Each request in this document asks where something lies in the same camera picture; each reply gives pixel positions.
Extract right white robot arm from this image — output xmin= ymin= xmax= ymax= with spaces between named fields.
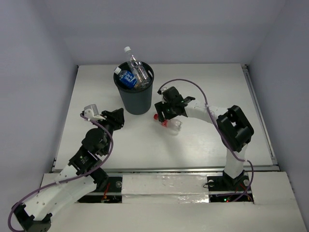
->
xmin=155 ymin=87 xmax=254 ymax=191

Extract clear unlabelled plastic bottle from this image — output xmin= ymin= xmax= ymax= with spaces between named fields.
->
xmin=124 ymin=46 xmax=151 ymax=89

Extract blue label water bottle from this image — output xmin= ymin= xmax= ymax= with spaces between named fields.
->
xmin=114 ymin=67 xmax=137 ymax=89

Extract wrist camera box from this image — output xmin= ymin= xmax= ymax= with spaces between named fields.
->
xmin=157 ymin=87 xmax=169 ymax=104
xmin=81 ymin=104 xmax=105 ymax=121

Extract metal rail right side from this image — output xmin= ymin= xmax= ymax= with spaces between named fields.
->
xmin=241 ymin=64 xmax=278 ymax=166

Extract metal rail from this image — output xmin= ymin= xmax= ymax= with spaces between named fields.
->
xmin=241 ymin=64 xmax=278 ymax=166
xmin=49 ymin=165 xmax=278 ymax=174

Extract purple cable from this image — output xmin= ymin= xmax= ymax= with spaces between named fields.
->
xmin=158 ymin=79 xmax=253 ymax=203
xmin=7 ymin=115 xmax=114 ymax=230

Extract red label clear bottle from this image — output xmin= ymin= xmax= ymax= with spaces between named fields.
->
xmin=154 ymin=114 xmax=183 ymax=133

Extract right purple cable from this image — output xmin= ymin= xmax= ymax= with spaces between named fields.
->
xmin=158 ymin=79 xmax=253 ymax=203

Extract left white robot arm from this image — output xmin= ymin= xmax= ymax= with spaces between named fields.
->
xmin=8 ymin=104 xmax=125 ymax=232

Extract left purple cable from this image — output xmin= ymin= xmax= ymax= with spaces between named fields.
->
xmin=7 ymin=115 xmax=114 ymax=230

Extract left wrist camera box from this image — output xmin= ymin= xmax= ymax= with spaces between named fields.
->
xmin=81 ymin=104 xmax=105 ymax=121

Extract black plastic waste bin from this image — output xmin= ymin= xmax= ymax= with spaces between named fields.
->
xmin=113 ymin=61 xmax=155 ymax=115

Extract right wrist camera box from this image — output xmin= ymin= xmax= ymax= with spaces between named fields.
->
xmin=157 ymin=87 xmax=169 ymax=104

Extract metal rail front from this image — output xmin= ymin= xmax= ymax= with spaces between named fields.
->
xmin=49 ymin=165 xmax=278 ymax=174

